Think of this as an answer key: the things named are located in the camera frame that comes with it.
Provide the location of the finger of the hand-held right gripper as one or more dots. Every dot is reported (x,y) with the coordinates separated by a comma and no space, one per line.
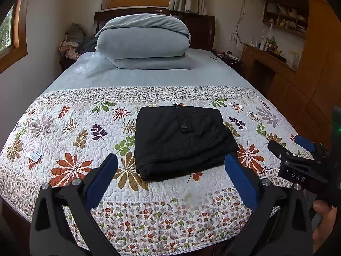
(305,141)
(275,148)

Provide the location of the cluttered wooden wall shelf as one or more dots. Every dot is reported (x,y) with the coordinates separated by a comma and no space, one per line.
(285,18)

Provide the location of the wooden desk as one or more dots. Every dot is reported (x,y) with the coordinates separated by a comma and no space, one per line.
(266,61)

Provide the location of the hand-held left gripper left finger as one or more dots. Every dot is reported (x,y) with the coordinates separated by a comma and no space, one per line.
(102,181)

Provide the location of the person's right hand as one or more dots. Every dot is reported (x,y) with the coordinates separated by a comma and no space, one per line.
(323,218)

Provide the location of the narrow wooden framed window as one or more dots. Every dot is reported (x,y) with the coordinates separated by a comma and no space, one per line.
(6,29)

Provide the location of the black pants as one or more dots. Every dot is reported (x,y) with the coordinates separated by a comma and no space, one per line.
(173,144)

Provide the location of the wooden wardrobe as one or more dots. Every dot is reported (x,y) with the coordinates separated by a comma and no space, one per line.
(319,58)

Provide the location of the light blue bed sheet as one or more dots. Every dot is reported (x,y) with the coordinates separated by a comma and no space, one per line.
(159,77)

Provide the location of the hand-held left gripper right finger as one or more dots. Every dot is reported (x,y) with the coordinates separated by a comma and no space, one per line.
(241,184)

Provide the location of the floral quilt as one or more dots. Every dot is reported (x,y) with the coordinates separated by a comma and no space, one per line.
(66,117)

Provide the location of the dark wooden headboard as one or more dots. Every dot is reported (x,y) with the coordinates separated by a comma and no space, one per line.
(202,29)

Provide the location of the white card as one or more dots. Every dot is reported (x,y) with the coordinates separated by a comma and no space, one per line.
(34,156)

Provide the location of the pile of clothes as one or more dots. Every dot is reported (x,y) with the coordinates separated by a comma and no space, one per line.
(73,40)

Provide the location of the grey folded duvet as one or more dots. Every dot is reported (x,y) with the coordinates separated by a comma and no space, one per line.
(143,42)

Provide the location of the cluster of small bottles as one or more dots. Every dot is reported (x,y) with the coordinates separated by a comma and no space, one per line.
(266,44)

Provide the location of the dark wooden nightstand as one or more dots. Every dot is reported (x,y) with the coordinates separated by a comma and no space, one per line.
(235,66)

